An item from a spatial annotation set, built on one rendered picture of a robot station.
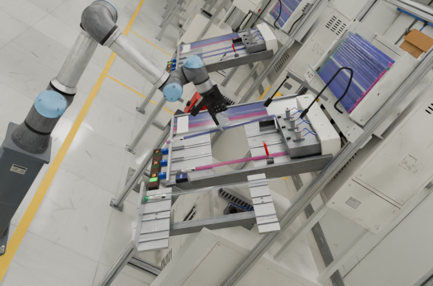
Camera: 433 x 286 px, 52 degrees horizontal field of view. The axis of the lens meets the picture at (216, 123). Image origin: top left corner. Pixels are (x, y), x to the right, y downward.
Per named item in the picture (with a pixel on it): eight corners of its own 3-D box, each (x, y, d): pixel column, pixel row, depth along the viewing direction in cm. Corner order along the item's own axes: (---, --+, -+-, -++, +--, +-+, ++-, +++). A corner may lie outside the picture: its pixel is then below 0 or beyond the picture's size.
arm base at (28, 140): (8, 145, 174) (19, 126, 170) (13, 124, 186) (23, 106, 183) (46, 158, 181) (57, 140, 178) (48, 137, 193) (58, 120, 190)
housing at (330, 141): (323, 169, 189) (321, 140, 182) (298, 120, 233) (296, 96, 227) (341, 165, 188) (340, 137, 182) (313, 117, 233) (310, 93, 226)
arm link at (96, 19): (86, 2, 156) (189, 90, 171) (93, -3, 166) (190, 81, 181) (67, 26, 159) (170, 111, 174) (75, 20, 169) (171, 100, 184)
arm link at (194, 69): (180, 59, 188) (198, 51, 187) (192, 81, 193) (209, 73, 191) (180, 66, 181) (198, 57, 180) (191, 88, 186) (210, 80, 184)
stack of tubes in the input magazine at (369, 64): (348, 113, 179) (394, 60, 171) (316, 72, 225) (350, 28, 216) (370, 128, 183) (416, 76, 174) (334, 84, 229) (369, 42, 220)
